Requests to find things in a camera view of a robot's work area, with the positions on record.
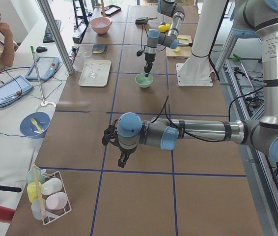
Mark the green ceramic bowl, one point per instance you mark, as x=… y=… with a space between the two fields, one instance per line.
x=144 y=80

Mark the metal ice scoop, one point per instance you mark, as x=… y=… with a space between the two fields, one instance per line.
x=144 y=20

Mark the pink bowl of ice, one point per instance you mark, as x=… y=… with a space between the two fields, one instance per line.
x=101 y=25

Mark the wooden cutting board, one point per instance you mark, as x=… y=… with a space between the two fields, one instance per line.
x=185 y=52

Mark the yellow lemon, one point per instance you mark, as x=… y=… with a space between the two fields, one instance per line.
x=168 y=26
x=162 y=28

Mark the yellow plastic knife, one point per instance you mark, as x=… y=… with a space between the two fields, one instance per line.
x=183 y=38

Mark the cream bear tray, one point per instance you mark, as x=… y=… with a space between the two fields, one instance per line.
x=102 y=67

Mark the clear wine glass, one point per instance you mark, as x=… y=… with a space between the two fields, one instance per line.
x=89 y=62

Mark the white plastic cup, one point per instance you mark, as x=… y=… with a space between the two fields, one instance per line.
x=51 y=186

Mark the pink plastic cup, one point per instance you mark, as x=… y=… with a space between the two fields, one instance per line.
x=57 y=201

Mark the yellow plastic cup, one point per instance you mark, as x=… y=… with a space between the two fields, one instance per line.
x=32 y=191

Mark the green plastic cup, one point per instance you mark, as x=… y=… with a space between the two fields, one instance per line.
x=40 y=177

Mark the reacher grabber stick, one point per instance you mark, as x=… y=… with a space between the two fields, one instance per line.
x=44 y=102

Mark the yellow plastic fork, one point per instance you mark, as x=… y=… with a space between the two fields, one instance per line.
x=34 y=122

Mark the translucent plastic cup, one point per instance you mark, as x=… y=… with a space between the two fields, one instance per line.
x=36 y=210

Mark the far blue teach pendant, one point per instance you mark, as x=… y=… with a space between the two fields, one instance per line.
x=47 y=67

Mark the blue teach pendant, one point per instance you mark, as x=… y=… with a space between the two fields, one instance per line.
x=13 y=90
x=47 y=67

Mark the black computer mouse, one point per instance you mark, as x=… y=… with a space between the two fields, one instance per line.
x=41 y=49

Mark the near blue teach pendant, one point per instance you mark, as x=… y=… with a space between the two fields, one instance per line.
x=13 y=90

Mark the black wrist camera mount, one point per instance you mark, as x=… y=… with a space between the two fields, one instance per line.
x=110 y=135

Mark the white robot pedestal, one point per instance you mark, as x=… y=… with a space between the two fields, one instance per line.
x=196 y=69

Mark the metal handled knife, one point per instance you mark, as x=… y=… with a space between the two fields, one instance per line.
x=185 y=44

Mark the white wire cup rack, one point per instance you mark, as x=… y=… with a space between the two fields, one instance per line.
x=51 y=215

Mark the aluminium frame post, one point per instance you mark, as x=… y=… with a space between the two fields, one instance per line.
x=48 y=15

